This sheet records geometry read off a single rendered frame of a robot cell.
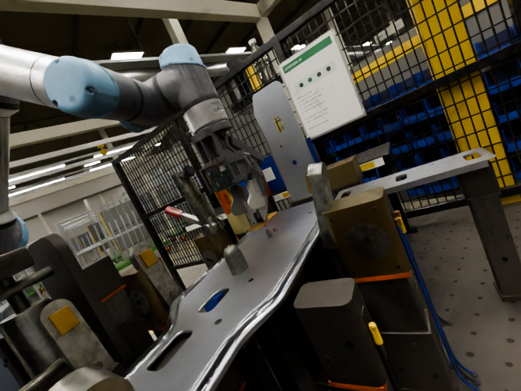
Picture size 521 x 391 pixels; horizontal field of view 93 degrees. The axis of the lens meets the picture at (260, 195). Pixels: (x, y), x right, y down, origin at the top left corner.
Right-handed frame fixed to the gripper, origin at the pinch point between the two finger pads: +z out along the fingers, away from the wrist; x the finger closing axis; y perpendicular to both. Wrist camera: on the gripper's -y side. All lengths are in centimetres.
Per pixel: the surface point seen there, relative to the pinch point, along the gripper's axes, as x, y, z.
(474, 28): 78, -156, -26
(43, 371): -18.5, 35.8, 2.7
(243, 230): -11.1, -6.1, 4.1
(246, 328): 9.4, 25.7, 5.4
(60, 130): -519, -241, -228
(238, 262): 1.2, 13.6, 3.3
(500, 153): 51, -58, 19
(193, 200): -14.3, 1.7, -8.5
